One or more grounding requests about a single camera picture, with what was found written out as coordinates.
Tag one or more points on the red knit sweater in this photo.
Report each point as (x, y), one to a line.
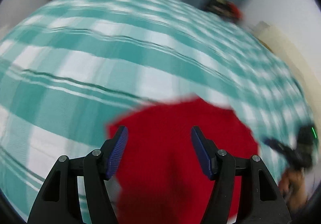
(160, 176)

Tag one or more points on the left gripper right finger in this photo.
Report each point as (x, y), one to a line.
(259, 201)

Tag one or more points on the teal plaid bed cover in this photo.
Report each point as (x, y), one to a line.
(75, 65)

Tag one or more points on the dark floral clothes pile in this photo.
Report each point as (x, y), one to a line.
(225, 9)

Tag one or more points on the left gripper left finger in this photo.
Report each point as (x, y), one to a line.
(58, 200)

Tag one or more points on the cream pillow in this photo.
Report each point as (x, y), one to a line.
(283, 48)

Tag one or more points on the right hand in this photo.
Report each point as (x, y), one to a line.
(292, 185)

